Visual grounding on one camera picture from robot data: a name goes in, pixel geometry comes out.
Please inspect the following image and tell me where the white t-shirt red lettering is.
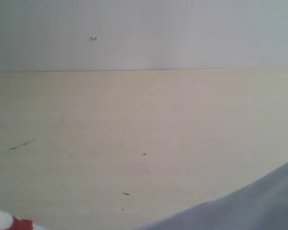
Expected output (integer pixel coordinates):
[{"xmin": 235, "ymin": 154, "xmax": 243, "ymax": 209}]
[{"xmin": 0, "ymin": 155, "xmax": 288, "ymax": 230}]

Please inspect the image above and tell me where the small white wall anchor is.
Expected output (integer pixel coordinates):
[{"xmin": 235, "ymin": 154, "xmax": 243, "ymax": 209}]
[{"xmin": 90, "ymin": 36, "xmax": 98, "ymax": 41}]

